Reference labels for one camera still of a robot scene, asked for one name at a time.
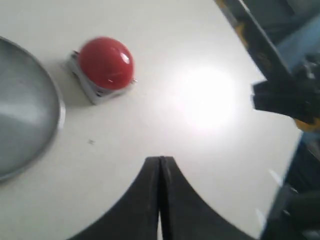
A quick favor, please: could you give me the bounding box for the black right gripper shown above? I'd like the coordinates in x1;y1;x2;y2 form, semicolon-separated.
252;53;320;124

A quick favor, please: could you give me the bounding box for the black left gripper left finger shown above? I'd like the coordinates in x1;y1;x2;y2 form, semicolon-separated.
71;156;160;240

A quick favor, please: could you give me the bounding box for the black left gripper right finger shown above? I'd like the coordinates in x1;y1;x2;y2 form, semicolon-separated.
159;156;252;240

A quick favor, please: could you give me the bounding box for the red dome push button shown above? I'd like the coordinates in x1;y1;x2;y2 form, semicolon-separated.
66;36;137;105

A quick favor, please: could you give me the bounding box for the round steel plate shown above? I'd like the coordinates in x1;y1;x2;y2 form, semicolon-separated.
0;37;66;182

